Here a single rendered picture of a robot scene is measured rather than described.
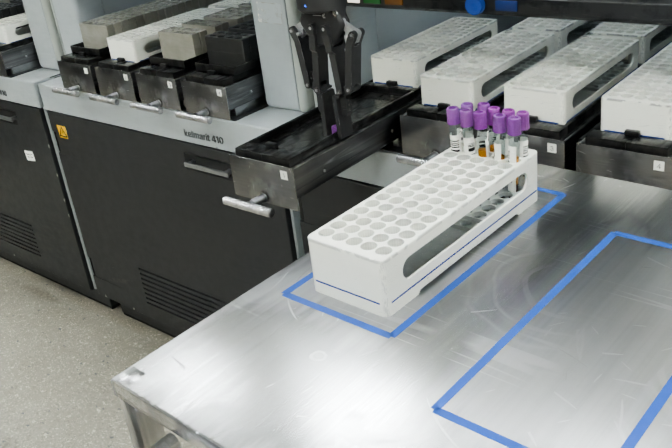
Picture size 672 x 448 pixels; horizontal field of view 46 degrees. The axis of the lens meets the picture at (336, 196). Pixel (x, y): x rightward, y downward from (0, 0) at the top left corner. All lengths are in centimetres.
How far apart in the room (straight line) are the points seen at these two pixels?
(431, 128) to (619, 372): 68
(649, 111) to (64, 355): 173
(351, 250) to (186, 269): 123
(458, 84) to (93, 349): 144
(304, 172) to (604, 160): 43
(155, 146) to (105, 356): 71
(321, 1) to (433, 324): 57
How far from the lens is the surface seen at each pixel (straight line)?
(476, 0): 125
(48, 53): 228
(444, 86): 130
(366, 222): 83
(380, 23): 153
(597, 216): 95
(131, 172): 198
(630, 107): 117
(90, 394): 220
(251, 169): 122
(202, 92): 165
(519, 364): 71
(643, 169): 115
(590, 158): 118
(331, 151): 122
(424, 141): 131
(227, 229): 177
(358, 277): 77
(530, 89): 122
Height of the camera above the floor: 126
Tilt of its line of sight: 25 degrees down
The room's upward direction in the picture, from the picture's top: 7 degrees counter-clockwise
